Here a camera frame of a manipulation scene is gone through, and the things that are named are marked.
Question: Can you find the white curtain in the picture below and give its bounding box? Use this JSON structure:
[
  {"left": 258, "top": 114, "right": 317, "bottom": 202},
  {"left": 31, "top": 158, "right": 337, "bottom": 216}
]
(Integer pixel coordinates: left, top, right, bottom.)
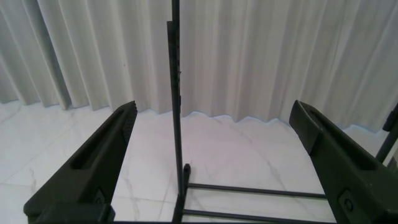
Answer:
[{"left": 0, "top": 0, "right": 398, "bottom": 133}]

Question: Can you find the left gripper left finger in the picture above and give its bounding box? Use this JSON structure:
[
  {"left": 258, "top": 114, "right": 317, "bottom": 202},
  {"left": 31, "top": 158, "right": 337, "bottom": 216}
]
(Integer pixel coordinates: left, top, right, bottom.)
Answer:
[{"left": 23, "top": 100, "right": 138, "bottom": 224}]

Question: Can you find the black clothes rack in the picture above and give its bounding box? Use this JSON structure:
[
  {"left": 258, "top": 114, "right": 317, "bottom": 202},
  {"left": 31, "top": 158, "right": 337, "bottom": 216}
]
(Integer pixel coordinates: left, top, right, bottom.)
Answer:
[{"left": 167, "top": 0, "right": 398, "bottom": 224}]

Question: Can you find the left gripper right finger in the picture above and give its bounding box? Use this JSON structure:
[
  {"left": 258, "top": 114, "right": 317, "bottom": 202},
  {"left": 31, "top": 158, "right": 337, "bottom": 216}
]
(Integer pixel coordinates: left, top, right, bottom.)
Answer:
[{"left": 289, "top": 100, "right": 398, "bottom": 224}]

